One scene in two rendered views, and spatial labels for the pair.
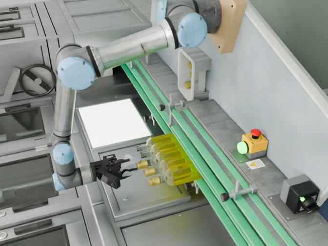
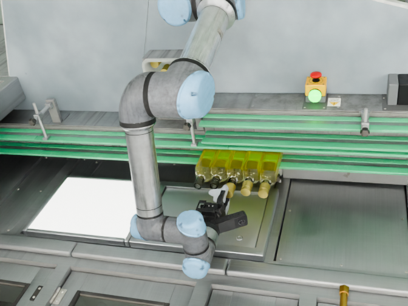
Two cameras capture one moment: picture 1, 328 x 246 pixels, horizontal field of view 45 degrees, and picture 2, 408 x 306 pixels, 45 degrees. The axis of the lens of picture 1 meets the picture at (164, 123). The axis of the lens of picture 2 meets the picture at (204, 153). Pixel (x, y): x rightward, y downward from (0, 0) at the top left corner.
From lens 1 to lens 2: 1.22 m
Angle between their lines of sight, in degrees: 40
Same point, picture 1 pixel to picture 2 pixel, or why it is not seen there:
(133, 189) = not seen: hidden behind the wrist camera
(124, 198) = (239, 238)
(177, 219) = (294, 214)
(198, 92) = not seen: hidden behind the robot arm
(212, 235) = (331, 199)
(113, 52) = (207, 52)
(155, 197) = (258, 214)
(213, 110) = (229, 98)
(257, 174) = (349, 105)
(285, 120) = (345, 42)
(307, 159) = (387, 59)
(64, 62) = (189, 85)
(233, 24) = not seen: outside the picture
